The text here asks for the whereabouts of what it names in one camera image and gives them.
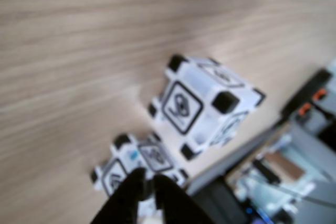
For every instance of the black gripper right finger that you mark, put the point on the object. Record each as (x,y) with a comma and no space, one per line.
(178,205)

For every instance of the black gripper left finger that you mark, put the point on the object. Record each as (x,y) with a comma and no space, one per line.
(120,203)

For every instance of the white cube with bar symbols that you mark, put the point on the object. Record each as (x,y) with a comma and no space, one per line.
(199,87)

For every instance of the white cube with house symbol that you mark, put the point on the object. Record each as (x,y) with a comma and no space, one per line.
(123,155)

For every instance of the black box with orange tabs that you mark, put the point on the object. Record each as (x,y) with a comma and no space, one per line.
(309,87)

